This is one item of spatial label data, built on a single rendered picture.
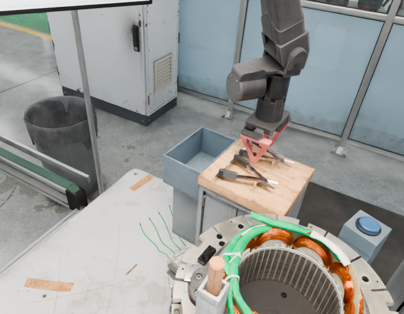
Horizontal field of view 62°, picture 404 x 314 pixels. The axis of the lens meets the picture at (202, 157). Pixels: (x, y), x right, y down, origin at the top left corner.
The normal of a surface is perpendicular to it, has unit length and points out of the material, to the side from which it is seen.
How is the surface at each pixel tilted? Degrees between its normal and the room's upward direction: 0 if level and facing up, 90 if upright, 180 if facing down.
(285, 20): 90
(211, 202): 90
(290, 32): 100
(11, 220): 0
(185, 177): 90
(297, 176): 0
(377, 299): 0
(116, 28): 90
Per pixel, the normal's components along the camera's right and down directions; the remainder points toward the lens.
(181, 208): -0.55, 0.47
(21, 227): 0.07, -0.80
